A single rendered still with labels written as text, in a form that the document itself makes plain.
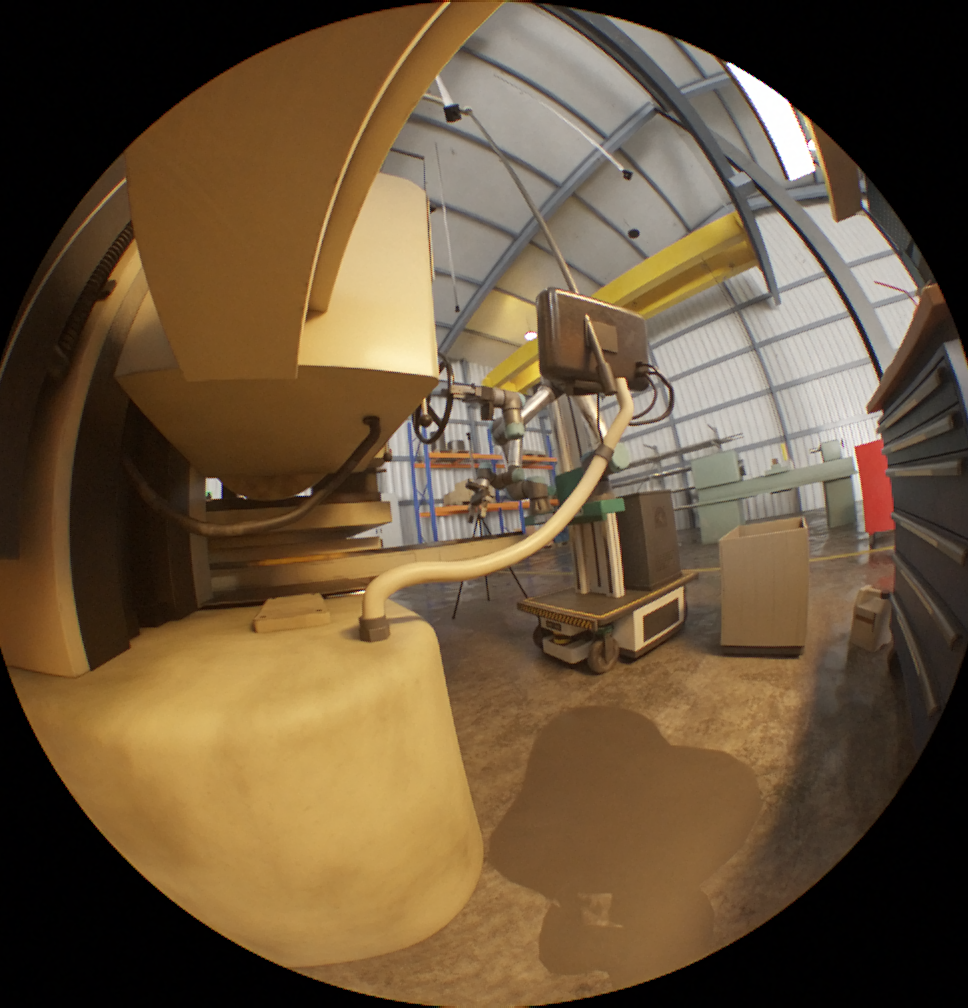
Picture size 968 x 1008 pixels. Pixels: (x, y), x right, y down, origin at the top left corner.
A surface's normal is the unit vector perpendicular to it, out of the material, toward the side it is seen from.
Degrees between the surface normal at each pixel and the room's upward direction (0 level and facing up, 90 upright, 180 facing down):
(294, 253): 180
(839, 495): 90
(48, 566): 90
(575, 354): 109
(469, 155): 169
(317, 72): 180
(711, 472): 90
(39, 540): 90
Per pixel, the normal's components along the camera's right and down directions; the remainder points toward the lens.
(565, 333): 0.34, 0.20
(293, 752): 0.73, -0.16
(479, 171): 0.23, 0.94
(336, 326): 0.54, -0.15
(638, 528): -0.91, 0.08
